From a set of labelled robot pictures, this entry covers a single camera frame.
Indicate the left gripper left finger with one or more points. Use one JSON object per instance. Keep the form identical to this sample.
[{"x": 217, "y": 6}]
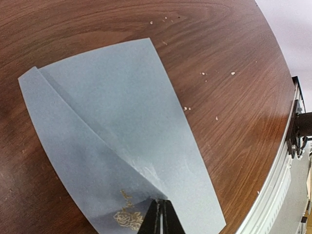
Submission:
[{"x": 151, "y": 222}]

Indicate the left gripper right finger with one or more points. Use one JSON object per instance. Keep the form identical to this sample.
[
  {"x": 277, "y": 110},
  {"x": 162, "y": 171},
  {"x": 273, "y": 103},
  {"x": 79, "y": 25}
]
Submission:
[{"x": 171, "y": 223}]

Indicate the grey-blue envelope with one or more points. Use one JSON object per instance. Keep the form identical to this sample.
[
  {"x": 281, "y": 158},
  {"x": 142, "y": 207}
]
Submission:
[{"x": 109, "y": 120}]

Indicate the gold round seal sticker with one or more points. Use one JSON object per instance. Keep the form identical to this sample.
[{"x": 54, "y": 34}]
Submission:
[{"x": 128, "y": 217}]

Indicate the front aluminium rail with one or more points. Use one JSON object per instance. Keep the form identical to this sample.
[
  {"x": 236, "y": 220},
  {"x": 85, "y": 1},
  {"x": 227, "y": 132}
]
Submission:
[{"x": 280, "y": 205}]

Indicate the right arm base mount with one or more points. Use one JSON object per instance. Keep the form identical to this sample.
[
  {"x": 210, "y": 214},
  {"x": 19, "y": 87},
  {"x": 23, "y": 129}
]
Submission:
[{"x": 299, "y": 131}]

